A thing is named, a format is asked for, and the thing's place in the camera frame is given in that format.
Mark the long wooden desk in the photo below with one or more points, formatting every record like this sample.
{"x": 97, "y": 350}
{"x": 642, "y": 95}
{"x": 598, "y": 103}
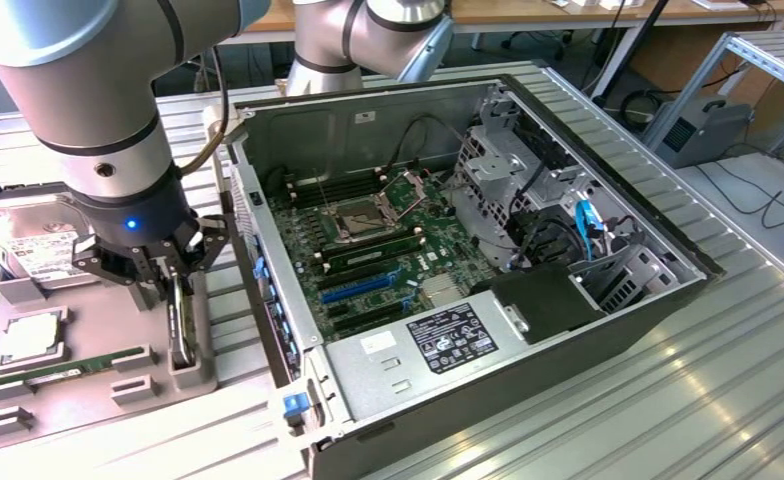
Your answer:
{"x": 532, "y": 17}

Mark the black RAM slot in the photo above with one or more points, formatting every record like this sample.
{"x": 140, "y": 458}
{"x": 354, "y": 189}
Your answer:
{"x": 335, "y": 180}
{"x": 342, "y": 192}
{"x": 366, "y": 243}

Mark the grey parts rack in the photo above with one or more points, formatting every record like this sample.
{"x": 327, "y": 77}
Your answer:
{"x": 92, "y": 340}

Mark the green RAM stick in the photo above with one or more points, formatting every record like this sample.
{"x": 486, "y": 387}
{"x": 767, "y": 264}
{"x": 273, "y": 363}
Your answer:
{"x": 65, "y": 370}

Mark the CPU socket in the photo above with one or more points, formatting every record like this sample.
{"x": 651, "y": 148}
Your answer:
{"x": 359, "y": 220}

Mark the thin locking lever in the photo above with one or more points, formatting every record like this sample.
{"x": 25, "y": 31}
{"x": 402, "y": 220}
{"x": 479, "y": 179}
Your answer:
{"x": 326, "y": 200}

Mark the black graphics card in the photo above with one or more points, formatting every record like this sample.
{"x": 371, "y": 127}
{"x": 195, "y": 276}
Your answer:
{"x": 184, "y": 325}

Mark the grey control box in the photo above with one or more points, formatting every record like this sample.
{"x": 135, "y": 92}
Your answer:
{"x": 706, "y": 135}

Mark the metal socket cover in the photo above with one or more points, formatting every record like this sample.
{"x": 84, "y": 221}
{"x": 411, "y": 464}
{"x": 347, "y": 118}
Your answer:
{"x": 402, "y": 192}

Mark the aluminium frame table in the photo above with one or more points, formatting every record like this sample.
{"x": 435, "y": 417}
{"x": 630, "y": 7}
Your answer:
{"x": 766, "y": 55}

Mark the blue case latch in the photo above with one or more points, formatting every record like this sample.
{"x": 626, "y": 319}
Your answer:
{"x": 295, "y": 404}

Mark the black open PC case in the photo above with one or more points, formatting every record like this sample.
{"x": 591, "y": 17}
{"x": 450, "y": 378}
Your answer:
{"x": 566, "y": 380}

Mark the wooden desk with white frame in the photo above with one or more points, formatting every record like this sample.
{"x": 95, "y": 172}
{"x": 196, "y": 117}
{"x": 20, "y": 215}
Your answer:
{"x": 265, "y": 25}

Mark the silver power supply unit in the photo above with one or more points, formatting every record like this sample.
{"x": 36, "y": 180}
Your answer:
{"x": 392, "y": 370}

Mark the installed RAM stick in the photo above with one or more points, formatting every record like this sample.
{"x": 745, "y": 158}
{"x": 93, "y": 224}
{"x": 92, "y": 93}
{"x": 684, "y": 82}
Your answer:
{"x": 372, "y": 256}

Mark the long black expansion slot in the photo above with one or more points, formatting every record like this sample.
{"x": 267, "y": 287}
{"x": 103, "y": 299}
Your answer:
{"x": 355, "y": 277}

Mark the green motherboard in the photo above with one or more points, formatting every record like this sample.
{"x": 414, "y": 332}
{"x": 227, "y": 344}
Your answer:
{"x": 452, "y": 250}

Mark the silver drive cage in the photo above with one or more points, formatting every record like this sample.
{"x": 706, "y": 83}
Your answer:
{"x": 492, "y": 165}

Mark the silver hard disk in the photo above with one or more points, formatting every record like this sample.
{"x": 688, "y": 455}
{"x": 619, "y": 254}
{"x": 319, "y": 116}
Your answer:
{"x": 19, "y": 240}

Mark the silver chipset heatsink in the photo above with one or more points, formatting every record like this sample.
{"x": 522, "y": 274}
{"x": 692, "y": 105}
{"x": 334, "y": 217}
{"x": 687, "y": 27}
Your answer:
{"x": 442, "y": 290}

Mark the small black chair base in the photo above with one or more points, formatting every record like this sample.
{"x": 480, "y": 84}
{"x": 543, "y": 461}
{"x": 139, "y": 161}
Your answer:
{"x": 532, "y": 37}

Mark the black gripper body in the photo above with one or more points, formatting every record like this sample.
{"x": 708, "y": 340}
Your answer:
{"x": 132, "y": 220}

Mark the metal disk bay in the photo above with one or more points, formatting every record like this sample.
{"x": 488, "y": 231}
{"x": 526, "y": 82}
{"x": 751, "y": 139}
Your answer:
{"x": 622, "y": 290}

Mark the blue expansion slot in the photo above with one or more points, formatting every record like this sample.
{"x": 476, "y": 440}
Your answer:
{"x": 359, "y": 292}

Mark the silver CPU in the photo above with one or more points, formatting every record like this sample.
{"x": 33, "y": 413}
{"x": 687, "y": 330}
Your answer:
{"x": 32, "y": 337}

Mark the black plastic shroud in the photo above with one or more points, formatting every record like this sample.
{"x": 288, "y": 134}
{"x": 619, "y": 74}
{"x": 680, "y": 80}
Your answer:
{"x": 539, "y": 305}

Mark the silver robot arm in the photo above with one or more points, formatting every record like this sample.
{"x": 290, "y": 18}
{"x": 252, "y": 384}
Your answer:
{"x": 85, "y": 100}

